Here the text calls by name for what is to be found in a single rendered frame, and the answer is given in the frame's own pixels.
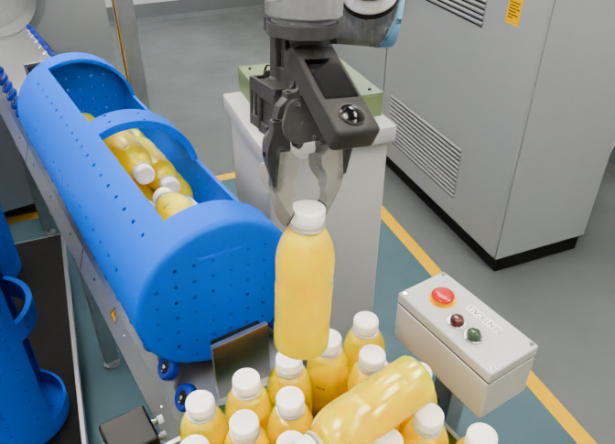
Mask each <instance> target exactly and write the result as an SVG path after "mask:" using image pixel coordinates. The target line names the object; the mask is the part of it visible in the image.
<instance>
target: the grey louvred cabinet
mask: <svg viewBox="0 0 615 444"><path fill-rule="evenodd" d="M331 46H332V47H333V48H334V49H335V51H336V52H337V54H338V56H339V58H340V59H341V60H343V61H344V62H346V63H347V64H348V65H349V66H351V67H352V68H353V69H355V70H356V71H357V72H359V73H360V75H362V76H363V77H364V78H365V79H367V80H368V81H369V82H371V83H372V84H373V85H375V86H376V87H377V88H378V89H380V90H381V91H382V92H383V109H382V114H383V115H384V116H386V117H387V118H388V119H389V120H390V121H391V122H393V123H394V124H395V125H396V135H395V141H392V142H387V150H386V160H385V165H386V166H387V167H388V168H390V169H391V170H392V171H393V172H394V173H395V174H396V175H397V176H398V177H399V178H400V179H401V180H402V181H403V182H404V183H405V184H406V185H407V186H408V187H409V188H410V189H411V190H412V191H413V192H414V193H415V194H416V195H417V196H418V197H419V198H420V199H421V200H422V201H423V202H424V203H425V204H426V205H427V206H428V207H429V208H430V209H431V210H432V211H433V212H434V213H435V214H436V215H437V216H438V217H439V218H440V219H441V220H442V221H443V222H444V223H445V224H446V225H447V226H448V227H449V228H450V229H451V230H452V231H453V232H454V233H455V234H456V235H457V236H458V237H459V238H460V239H461V240H462V241H463V242H464V243H465V244H466V245H467V246H469V247H470V248H471V249H472V250H473V251H474V252H475V253H476V254H477V255H478V256H479V257H480V258H481V259H482V260H483V261H484V262H485V263H486V264H487V265H488V266H489V267H490V268H491V269H492V270H493V271H494V272H495V271H498V270H502V269H504V268H508V267H511V266H514V265H519V264H523V263H526V262H530V261H533V260H535V259H539V258H542V257H546V256H549V255H551V254H557V253H561V252H564V251H566V250H570V249H573V248H575V246H576V243H577V238H578V237H579V236H580V235H583V234H584V232H585V230H586V227H587V224H588V219H589V216H590V214H591V211H592V208H593V205H594V202H595V199H596V197H597V194H598V191H599V186H600V182H601V180H602V177H603V174H604V171H605V168H606V166H607V163H608V160H609V157H610V152H611V149H612V147H613V144H614V141H615V0H405V9H404V13H403V18H402V22H401V27H400V31H399V35H398V39H397V41H396V43H395V44H394V45H393V46H392V47H390V48H378V49H376V48H374V47H364V46H352V45H340V44H332V45H331Z"/></svg>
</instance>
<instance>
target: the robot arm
mask: <svg viewBox="0 0 615 444"><path fill-rule="evenodd" d="M404 9H405V0H264V13H265V14H266V15H267V16H264V30H265V31H266V34H267V35H268V36H270V64H267V65H265V67H264V73H263V74H258V75H250V76H249V84H250V123H251V124H253V125H254V126H256V127H257V128H258V131H260V132H261V133H262V134H264V138H263V143H262V153H263V159H264V162H262V163H261V165H260V169H259V175H260V179H261V181H262V182H263V184H264V186H265V187H266V189H267V190H268V192H269V193H270V197H271V202H272V204H273V208H274V211H275V215H276V216H277V218H278V220H279V221H280V222H281V223H282V225H284V226H288V224H289V223H290V222H291V220H292V218H293V217H294V215H295V212H294V210H293V201H294V198H295V196H296V192H295V180H296V178H297V175H298V173H299V172H300V169H301V163H302V161H301V159H300V158H299V157H297V156H296V155H295V154H294V153H292V152H291V151H290V150H291V144H292V146H294V147H295V148H297V149H300V148H301V147H302V146H303V145H304V143H308V142H314V141H315V148H316V149H315V152H314V153H310V154H308V164H309V167H310V169H311V171H312V172H313V174H314V175H315V177H316V178H317V179H318V185H319V188H320V195H319V198H318V201H319V202H321V203H322V204H323V205H324V206H325V208H326V216H327V214H328V212H329V209H330V207H331V205H332V203H333V201H334V200H335V198H336V196H337V194H338V192H339V189H340V185H341V182H342V180H343V176H344V174H346V172H347V168H348V165H349V161H350V157H351V151H352V149H353V148H355V147H363V146H371V145H372V144H373V142H374V140H375V138H376V136H378V134H379V131H380V127H379V125H378V124H377V122H376V121H375V119H374V117H373V115H372V113H371V111H370V109H369V108H368V106H367V104H366V103H365V101H364V100H363V98H362V97H361V94H360V93H359V91H358V89H357V87H356V86H355V84H354V82H353V80H352V79H351V76H350V75H349V73H348V72H347V70H346V69H345V67H344V65H343V64H342V62H341V60H340V58H339V56H338V54H337V52H336V51H335V49H334V48H333V47H332V46H331V45H332V44H340V45H352V46H364V47H374V48H376V49H378V48H390V47H392V46H393V45H394V44H395V43H396V41H397V39H398V35H399V31H400V27H401V22H402V18H403V13H404ZM267 66H270V70H267ZM266 78H268V79H266ZM290 142H291V144H290ZM326 216H325V217H326Z"/></svg>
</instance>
